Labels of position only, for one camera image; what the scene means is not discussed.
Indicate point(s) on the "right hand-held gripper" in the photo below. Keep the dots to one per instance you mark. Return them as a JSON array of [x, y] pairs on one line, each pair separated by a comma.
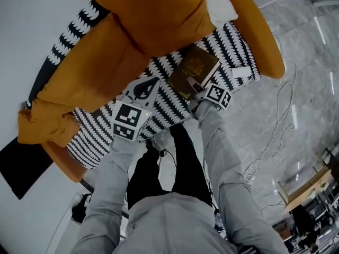
[[218, 96]]

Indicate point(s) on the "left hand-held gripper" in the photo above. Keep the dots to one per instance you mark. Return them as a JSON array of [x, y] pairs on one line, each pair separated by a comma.
[[129, 120]]

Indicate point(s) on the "dark brown hardcover book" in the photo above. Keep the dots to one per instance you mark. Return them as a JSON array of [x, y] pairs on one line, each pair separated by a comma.
[[192, 70]]

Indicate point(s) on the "orange sofa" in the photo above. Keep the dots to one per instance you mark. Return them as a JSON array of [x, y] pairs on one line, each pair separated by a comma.
[[265, 41]]

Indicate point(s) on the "person's left forearm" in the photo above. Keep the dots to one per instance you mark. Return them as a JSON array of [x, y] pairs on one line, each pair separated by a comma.
[[114, 173]]

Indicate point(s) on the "person's right forearm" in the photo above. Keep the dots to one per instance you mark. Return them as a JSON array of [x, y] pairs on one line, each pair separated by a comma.
[[219, 147]]

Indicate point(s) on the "orange sofa cushion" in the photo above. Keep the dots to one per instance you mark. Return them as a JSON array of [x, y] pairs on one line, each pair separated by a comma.
[[98, 67], [159, 14], [45, 126]]

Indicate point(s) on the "small white flat box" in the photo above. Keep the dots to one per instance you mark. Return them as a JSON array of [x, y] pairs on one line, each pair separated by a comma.
[[241, 73]]

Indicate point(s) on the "person's right leg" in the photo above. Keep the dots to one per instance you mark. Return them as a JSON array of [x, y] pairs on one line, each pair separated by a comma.
[[188, 163]]

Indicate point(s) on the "person's leg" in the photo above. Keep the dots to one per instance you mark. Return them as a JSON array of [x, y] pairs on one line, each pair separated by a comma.
[[188, 163], [145, 179]]

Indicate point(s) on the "small white pillow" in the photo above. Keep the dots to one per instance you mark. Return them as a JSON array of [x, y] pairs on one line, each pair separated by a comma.
[[222, 9]]

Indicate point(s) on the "person's left leg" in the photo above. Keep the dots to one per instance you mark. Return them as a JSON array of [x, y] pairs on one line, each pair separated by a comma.
[[145, 179]]

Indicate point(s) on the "person's grey jacket torso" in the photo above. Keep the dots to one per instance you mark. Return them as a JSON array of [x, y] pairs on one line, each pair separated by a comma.
[[172, 226]]

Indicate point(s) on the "black side table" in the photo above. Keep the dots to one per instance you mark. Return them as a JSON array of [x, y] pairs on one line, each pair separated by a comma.
[[21, 168]]

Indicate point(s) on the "light wooden coffee table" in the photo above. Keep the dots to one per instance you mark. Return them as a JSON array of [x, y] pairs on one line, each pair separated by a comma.
[[304, 194]]

